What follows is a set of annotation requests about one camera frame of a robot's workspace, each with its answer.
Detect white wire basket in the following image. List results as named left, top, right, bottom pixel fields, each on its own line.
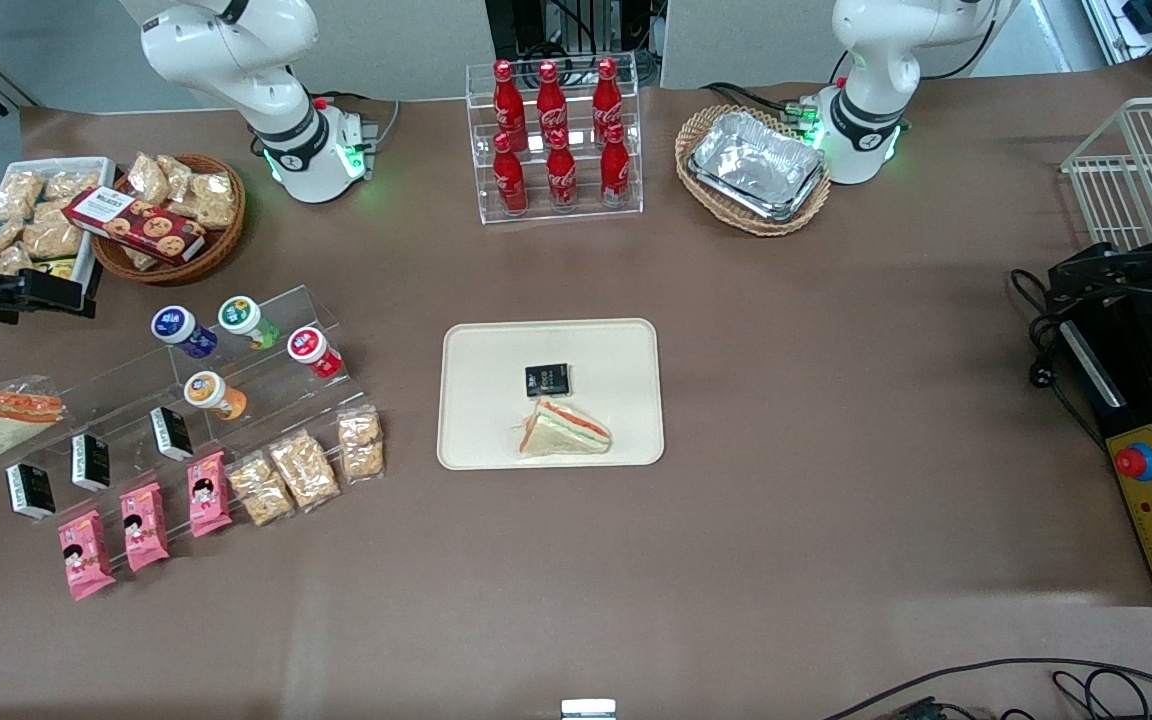
left=1059, top=95, right=1152, bottom=251

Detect clear acrylic tiered shelf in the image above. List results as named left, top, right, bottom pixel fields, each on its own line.
left=0, top=285, right=382, bottom=546

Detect orange gum bottle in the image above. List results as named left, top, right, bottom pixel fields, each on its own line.
left=183, top=370, right=248, bottom=421

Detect green gum bottle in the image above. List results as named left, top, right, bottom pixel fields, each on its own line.
left=217, top=295, right=281, bottom=351

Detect brown round wicker basket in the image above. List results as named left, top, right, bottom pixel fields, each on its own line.
left=91, top=152, right=247, bottom=286

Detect pink snack pack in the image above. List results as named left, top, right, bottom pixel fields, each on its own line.
left=57, top=508, right=118, bottom=602
left=119, top=482, right=171, bottom=574
left=186, top=450, right=234, bottom=539

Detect aluminium frame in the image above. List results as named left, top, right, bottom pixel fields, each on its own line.
left=1081, top=0, right=1152, bottom=73

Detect black machine yellow panel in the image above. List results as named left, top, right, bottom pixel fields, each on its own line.
left=1056, top=300, right=1152, bottom=608

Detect silver foil container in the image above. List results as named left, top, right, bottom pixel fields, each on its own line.
left=688, top=110, right=827, bottom=223

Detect light oval wicker basket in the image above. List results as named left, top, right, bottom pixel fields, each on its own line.
left=675, top=104, right=833, bottom=238

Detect blue gum bottle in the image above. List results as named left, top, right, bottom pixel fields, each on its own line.
left=151, top=305, right=219, bottom=361

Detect red cookie box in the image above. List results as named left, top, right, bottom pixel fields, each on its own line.
left=63, top=186, right=209, bottom=266

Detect white rectangular bin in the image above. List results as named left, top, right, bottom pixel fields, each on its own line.
left=0, top=157, right=117, bottom=311

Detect red cola bottle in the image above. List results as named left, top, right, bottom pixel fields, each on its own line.
left=545, top=130, right=578, bottom=211
left=492, top=60, right=528, bottom=151
left=535, top=61, right=569, bottom=149
left=600, top=123, right=631, bottom=207
left=492, top=132, right=528, bottom=215
left=591, top=57, right=625, bottom=143

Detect flat black box gold print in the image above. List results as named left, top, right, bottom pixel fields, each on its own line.
left=524, top=363, right=573, bottom=399

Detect clear acrylic bottle rack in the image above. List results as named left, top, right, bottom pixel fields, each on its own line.
left=466, top=52, right=644, bottom=226

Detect long black cable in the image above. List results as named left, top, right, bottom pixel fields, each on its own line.
left=821, top=657, right=1152, bottom=720

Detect black base cables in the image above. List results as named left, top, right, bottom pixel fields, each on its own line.
left=701, top=80, right=827, bottom=129

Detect small black carton box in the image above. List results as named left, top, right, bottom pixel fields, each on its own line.
left=4, top=463, right=57, bottom=521
left=70, top=432, right=112, bottom=493
left=149, top=406, right=195, bottom=463

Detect black equipment rack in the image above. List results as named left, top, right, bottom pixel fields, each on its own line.
left=484, top=0, right=659, bottom=59

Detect beige plastic tray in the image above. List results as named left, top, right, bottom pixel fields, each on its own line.
left=436, top=318, right=666, bottom=471

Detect black machine power cable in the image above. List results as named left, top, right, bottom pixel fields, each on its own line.
left=1011, top=268, right=1112, bottom=451

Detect red gum bottle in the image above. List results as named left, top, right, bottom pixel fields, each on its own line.
left=286, top=326, right=345, bottom=381

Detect small wrapped triangle sandwich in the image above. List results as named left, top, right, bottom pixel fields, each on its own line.
left=516, top=397, right=613, bottom=459

